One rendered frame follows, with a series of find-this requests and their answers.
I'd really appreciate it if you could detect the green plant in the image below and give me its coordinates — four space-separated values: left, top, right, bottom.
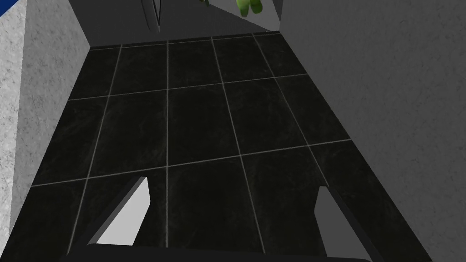
199 0 263 18

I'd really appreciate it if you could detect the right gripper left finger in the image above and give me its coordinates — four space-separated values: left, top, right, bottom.
76 176 151 247

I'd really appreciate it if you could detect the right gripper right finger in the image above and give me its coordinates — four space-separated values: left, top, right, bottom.
314 186 383 262

